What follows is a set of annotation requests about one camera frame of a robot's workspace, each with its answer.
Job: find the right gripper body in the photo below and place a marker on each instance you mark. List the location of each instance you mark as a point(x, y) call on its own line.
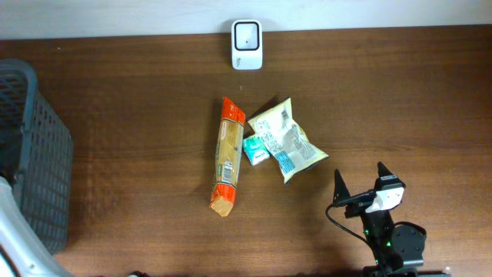
point(377, 219)

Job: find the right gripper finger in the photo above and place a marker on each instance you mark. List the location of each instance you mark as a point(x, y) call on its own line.
point(382, 170)
point(340, 189)

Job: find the yellow snack bag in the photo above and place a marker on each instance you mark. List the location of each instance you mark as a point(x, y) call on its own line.
point(285, 140)

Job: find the teal tissue pack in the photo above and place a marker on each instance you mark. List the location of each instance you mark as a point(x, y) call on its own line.
point(255, 150)

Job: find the orange spaghetti packet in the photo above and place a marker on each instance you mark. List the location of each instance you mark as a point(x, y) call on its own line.
point(227, 158)

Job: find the grey plastic basket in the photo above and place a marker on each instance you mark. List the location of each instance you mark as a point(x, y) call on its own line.
point(36, 154)

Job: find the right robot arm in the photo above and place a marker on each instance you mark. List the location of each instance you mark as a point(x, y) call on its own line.
point(397, 247)

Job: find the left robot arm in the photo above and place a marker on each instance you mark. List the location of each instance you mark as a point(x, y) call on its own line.
point(22, 252)

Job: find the white barcode scanner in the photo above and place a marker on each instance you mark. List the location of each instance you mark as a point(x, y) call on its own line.
point(246, 44)

